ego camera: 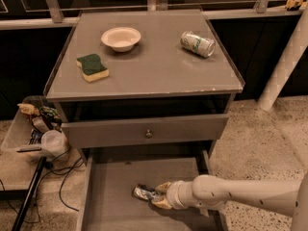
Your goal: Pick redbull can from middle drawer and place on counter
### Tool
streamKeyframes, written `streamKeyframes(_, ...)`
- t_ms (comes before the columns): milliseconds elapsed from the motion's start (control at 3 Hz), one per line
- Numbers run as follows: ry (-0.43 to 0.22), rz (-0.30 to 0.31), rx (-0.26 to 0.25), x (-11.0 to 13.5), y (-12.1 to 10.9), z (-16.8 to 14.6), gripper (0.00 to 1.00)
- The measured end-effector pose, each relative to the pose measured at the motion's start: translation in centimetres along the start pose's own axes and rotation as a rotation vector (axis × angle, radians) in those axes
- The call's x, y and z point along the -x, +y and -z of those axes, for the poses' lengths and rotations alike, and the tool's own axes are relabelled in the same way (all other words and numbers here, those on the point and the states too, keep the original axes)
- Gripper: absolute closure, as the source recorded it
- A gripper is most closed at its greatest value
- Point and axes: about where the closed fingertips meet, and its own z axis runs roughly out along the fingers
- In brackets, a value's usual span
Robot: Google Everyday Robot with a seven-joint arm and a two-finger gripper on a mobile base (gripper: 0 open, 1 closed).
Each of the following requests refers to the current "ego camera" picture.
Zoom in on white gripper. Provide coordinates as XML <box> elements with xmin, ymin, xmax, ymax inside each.
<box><xmin>151</xmin><ymin>181</ymin><xmax>194</xmax><ymax>210</ymax></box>

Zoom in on silver blue redbull can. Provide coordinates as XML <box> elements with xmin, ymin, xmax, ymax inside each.
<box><xmin>133</xmin><ymin>184</ymin><xmax>162</xmax><ymax>201</ymax></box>

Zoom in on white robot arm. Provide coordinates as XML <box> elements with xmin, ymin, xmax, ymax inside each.
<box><xmin>151</xmin><ymin>174</ymin><xmax>308</xmax><ymax>231</ymax></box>

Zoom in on open grey middle drawer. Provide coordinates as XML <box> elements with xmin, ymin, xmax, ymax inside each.
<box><xmin>76</xmin><ymin>148</ymin><xmax>225</xmax><ymax>231</ymax></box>

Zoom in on round brass drawer knob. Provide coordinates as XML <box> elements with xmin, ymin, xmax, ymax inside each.
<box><xmin>144</xmin><ymin>130</ymin><xmax>153</xmax><ymax>139</ymax></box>

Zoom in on grey top drawer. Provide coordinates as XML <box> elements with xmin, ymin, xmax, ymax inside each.
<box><xmin>62</xmin><ymin>114</ymin><xmax>228</xmax><ymax>148</ymax></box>

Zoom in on grey drawer cabinet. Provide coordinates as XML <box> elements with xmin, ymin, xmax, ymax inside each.
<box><xmin>42</xmin><ymin>9</ymin><xmax>246</xmax><ymax>231</ymax></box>

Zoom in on green and white soda can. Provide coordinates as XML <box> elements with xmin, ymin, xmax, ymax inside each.
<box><xmin>180</xmin><ymin>31</ymin><xmax>216</xmax><ymax>58</ymax></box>

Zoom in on clear plastic cup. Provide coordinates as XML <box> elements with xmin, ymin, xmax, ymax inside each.
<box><xmin>41</xmin><ymin>130</ymin><xmax>67</xmax><ymax>157</ymax></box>

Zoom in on black metal stand leg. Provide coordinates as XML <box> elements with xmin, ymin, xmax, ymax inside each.
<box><xmin>12</xmin><ymin>157</ymin><xmax>46</xmax><ymax>231</ymax></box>

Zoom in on colourful snack bags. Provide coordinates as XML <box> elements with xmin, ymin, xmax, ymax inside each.
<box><xmin>18</xmin><ymin>103</ymin><xmax>62</xmax><ymax>134</ymax></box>

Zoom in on clear plastic storage bin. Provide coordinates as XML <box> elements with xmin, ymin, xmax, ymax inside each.
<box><xmin>1</xmin><ymin>96</ymin><xmax>69</xmax><ymax>161</ymax></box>

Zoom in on green and yellow sponge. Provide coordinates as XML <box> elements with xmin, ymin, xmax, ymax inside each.
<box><xmin>76</xmin><ymin>54</ymin><xmax>109</xmax><ymax>82</ymax></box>

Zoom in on white paper bowl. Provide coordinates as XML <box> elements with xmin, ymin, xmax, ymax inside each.
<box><xmin>101</xmin><ymin>27</ymin><xmax>141</xmax><ymax>52</ymax></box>

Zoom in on white diagonal pole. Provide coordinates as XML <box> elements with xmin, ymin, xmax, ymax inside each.
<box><xmin>258</xmin><ymin>8</ymin><xmax>308</xmax><ymax>111</ymax></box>

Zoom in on metal window railing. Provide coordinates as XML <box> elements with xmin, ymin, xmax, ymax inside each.
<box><xmin>0</xmin><ymin>0</ymin><xmax>290</xmax><ymax>30</ymax></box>

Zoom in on yellow object on railing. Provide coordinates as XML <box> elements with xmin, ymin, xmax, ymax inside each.
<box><xmin>285</xmin><ymin>0</ymin><xmax>307</xmax><ymax>11</ymax></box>

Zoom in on black floor cable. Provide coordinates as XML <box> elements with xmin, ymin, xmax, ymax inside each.
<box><xmin>0</xmin><ymin>144</ymin><xmax>85</xmax><ymax>224</ymax></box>

